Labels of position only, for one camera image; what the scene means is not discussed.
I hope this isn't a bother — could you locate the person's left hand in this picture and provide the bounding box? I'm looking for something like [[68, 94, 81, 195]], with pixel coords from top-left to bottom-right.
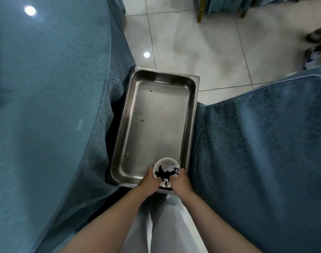
[[137, 166, 161, 194]]

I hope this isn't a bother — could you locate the person's left forearm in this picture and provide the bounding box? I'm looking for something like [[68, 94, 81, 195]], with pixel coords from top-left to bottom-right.
[[59, 186, 150, 253]]

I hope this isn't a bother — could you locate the blue covered chair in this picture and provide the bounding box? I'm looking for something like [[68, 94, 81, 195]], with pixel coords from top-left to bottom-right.
[[188, 65, 321, 253]]

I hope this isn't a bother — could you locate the round blue table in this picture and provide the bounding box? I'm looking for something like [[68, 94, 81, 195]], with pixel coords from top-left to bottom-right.
[[0, 0, 136, 253]]

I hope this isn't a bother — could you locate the stack of white bowls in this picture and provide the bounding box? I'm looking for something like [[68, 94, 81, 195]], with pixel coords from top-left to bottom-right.
[[153, 157, 182, 189]]

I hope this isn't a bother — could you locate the person's right forearm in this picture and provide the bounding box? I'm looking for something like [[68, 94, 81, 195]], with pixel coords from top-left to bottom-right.
[[176, 192, 264, 253]]

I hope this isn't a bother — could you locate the person's right hand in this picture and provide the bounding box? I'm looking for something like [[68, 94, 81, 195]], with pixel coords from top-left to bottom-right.
[[168, 168, 194, 197]]

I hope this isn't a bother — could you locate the metal tray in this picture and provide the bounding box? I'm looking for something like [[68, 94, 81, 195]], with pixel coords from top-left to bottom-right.
[[110, 66, 200, 194]]

